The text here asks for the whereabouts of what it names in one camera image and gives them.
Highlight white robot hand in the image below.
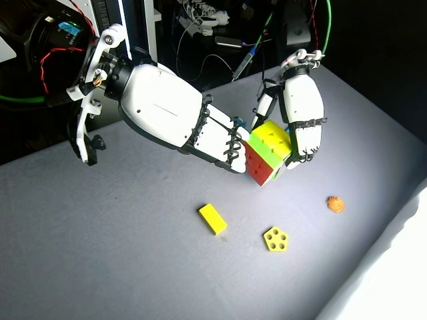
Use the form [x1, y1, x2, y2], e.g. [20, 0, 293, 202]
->
[250, 71, 327, 171]
[117, 64, 252, 175]

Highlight Rubik's cube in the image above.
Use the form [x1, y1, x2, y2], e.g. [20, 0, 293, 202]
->
[245, 119, 294, 187]

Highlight grey plug with blue tip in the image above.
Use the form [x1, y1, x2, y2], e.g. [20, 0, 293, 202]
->
[231, 46, 258, 83]

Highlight silver flat device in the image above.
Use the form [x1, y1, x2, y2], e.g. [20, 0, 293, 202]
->
[215, 35, 243, 49]

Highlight white mechanical spare parts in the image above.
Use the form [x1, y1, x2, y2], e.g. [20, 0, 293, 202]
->
[178, 0, 231, 37]

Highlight orange swirl cookie toy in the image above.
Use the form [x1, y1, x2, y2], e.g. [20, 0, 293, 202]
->
[326, 195, 346, 214]

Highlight yellow rectangular block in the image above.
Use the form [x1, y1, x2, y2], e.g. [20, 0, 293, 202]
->
[197, 203, 229, 236]

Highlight yellow pentagon block with holes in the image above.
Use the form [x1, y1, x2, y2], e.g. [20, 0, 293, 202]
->
[262, 225, 290, 253]

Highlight grey table cloth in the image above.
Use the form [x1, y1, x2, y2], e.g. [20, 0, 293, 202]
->
[0, 65, 427, 320]

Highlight white backdrop sheet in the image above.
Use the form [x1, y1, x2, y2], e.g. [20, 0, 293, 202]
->
[315, 186, 427, 320]

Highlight white upright frame post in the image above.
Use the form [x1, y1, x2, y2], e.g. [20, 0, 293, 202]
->
[116, 0, 161, 64]

